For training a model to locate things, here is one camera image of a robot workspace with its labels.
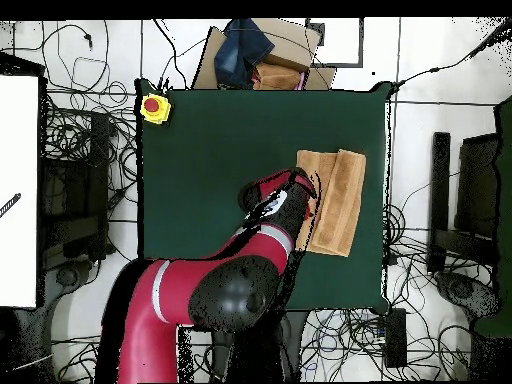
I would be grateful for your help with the black power strip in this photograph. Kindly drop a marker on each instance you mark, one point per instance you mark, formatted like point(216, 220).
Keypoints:
point(396, 340)

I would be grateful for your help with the tan terry towel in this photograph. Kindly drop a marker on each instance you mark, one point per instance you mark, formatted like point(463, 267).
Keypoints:
point(340, 200)

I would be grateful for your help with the black rectangular frame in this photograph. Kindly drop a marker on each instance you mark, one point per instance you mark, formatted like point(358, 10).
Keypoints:
point(361, 44)

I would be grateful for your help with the yellow emergency stop button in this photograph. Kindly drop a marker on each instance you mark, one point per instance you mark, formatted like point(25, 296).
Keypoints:
point(154, 108)

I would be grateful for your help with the black box unit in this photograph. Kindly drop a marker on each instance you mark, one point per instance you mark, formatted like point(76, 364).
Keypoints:
point(478, 184)

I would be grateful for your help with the blue denim jeans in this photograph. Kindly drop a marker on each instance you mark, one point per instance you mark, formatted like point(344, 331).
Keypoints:
point(240, 52)

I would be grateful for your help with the black equipment rack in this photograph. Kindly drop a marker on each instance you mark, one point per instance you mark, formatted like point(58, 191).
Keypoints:
point(76, 192)

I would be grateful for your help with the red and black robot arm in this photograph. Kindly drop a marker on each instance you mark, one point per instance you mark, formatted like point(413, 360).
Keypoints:
point(180, 284)

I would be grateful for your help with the folded tan towel in box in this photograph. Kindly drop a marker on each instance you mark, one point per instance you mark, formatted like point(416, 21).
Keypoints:
point(276, 78)

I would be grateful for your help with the black stand base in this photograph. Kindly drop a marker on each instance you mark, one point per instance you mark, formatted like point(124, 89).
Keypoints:
point(460, 288)
point(66, 276)

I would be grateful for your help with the dark green table cloth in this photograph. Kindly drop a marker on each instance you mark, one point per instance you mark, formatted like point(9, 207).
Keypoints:
point(200, 160)

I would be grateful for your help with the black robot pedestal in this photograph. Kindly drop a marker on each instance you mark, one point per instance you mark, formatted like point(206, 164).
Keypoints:
point(256, 356)

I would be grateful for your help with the black upright bar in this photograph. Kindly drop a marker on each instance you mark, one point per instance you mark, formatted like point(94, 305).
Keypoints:
point(440, 180)

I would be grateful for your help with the brown cardboard box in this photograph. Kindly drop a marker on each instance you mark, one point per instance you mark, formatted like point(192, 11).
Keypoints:
point(292, 44)

